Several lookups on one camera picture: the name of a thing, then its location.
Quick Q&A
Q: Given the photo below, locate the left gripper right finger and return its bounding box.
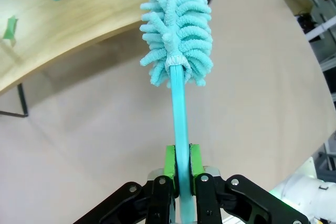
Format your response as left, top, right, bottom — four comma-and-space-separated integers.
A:
190, 144, 309, 224

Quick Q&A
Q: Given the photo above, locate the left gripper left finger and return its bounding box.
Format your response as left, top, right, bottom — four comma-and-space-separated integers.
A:
73, 144, 180, 224

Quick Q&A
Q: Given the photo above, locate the teal chenille duster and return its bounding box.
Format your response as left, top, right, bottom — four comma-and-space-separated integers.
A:
139, 0, 214, 224

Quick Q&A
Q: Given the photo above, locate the green paper scrap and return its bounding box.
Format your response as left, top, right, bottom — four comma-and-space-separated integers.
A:
2, 16, 19, 40

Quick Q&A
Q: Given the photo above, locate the metal storage rack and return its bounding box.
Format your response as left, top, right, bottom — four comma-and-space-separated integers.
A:
265, 0, 336, 104

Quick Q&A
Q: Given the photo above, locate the two-tier wooden shelf black frame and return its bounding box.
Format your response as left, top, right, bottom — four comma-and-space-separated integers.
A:
0, 0, 227, 118

